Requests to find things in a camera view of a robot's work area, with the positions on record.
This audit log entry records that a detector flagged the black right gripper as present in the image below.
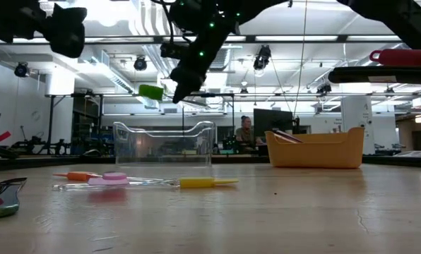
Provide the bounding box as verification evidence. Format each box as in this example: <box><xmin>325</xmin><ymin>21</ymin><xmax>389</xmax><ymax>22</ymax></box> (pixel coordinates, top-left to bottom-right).
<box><xmin>170</xmin><ymin>20</ymin><xmax>233</xmax><ymax>104</ymax></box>

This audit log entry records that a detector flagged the yellow mini spatula clear handle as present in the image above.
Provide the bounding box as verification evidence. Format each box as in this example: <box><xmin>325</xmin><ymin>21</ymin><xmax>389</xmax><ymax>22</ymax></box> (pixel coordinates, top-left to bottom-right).
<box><xmin>125</xmin><ymin>176</ymin><xmax>239</xmax><ymax>190</ymax></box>

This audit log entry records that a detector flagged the iridescent purple spoon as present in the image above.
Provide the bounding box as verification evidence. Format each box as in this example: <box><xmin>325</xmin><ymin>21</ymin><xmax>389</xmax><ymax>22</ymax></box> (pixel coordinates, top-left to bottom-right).
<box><xmin>272</xmin><ymin>132</ymin><xmax>292</xmax><ymax>144</ymax></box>

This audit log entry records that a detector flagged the iridescent purple cutlery piece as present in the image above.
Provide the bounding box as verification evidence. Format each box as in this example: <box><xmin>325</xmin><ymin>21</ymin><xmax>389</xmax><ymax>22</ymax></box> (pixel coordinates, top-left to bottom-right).
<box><xmin>276</xmin><ymin>129</ymin><xmax>304</xmax><ymax>144</ymax></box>

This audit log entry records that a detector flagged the pink mini spatula clear handle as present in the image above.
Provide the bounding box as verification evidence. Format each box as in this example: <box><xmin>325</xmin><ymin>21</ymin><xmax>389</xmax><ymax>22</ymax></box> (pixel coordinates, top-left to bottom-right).
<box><xmin>53</xmin><ymin>171</ymin><xmax>130</xmax><ymax>192</ymax></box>

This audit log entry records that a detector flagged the orange mini spatula clear handle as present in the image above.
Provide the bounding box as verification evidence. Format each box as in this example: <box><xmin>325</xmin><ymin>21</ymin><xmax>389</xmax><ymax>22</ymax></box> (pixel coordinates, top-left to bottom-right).
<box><xmin>53</xmin><ymin>171</ymin><xmax>169</xmax><ymax>183</ymax></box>

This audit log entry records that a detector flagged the black slotted-handle utensil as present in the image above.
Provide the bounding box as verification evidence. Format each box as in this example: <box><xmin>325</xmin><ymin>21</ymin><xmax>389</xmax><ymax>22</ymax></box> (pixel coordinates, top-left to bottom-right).
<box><xmin>328</xmin><ymin>66</ymin><xmax>421</xmax><ymax>85</ymax></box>

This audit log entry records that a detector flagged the metal spoon green inside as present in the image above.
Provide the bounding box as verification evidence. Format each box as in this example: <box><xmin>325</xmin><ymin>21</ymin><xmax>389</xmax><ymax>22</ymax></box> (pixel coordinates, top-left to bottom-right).
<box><xmin>0</xmin><ymin>177</ymin><xmax>28</xmax><ymax>219</ymax></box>

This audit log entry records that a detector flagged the red spoon with metal handle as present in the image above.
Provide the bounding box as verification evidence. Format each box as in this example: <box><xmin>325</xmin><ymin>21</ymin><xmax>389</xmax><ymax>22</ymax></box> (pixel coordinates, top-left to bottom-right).
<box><xmin>369</xmin><ymin>49</ymin><xmax>421</xmax><ymax>67</ymax></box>

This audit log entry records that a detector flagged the black ceiling spotlight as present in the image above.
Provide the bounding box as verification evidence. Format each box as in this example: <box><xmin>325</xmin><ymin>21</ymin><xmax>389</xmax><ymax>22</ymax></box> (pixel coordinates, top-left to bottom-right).
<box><xmin>316</xmin><ymin>83</ymin><xmax>333</xmax><ymax>96</ymax></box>
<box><xmin>252</xmin><ymin>44</ymin><xmax>272</xmax><ymax>71</ymax></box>
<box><xmin>133</xmin><ymin>55</ymin><xmax>148</xmax><ymax>72</ymax></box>
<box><xmin>13</xmin><ymin>61</ymin><xmax>30</xmax><ymax>78</ymax></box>

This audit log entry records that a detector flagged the person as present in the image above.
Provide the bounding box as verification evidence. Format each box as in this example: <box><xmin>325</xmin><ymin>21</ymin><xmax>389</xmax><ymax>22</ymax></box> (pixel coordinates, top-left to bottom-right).
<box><xmin>235</xmin><ymin>115</ymin><xmax>259</xmax><ymax>151</ymax></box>

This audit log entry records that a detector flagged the clear plastic bin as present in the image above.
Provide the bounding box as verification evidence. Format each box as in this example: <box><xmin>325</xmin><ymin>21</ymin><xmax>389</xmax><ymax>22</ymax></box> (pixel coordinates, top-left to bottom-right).
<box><xmin>113</xmin><ymin>121</ymin><xmax>218</xmax><ymax>167</ymax></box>

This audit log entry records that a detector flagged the black computer monitor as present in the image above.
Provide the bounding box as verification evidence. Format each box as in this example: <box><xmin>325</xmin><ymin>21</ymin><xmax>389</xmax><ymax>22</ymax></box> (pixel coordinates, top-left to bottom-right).
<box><xmin>253</xmin><ymin>108</ymin><xmax>294</xmax><ymax>138</ymax></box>

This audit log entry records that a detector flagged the yellow plastic bin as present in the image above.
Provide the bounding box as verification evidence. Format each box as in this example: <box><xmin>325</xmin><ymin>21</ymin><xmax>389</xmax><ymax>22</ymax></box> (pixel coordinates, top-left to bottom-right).
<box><xmin>265</xmin><ymin>126</ymin><xmax>366</xmax><ymax>169</ymax></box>

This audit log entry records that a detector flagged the white square pillar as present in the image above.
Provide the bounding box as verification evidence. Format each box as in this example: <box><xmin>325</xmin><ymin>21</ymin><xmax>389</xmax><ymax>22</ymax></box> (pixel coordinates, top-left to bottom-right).
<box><xmin>340</xmin><ymin>95</ymin><xmax>375</xmax><ymax>156</ymax></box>

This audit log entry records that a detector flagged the grey flat tray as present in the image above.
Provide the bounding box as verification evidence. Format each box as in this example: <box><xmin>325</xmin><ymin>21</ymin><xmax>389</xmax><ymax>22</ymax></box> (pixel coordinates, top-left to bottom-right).
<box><xmin>393</xmin><ymin>150</ymin><xmax>421</xmax><ymax>159</ymax></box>

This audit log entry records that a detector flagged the black background rack frame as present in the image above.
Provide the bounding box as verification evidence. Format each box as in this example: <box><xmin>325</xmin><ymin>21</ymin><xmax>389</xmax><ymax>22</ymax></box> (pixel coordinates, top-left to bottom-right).
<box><xmin>46</xmin><ymin>92</ymin><xmax>236</xmax><ymax>156</ymax></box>

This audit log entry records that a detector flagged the black overhead frame bar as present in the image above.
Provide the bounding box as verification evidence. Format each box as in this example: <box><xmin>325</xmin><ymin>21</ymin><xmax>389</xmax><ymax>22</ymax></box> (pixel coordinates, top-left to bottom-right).
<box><xmin>0</xmin><ymin>34</ymin><xmax>402</xmax><ymax>44</ymax></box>

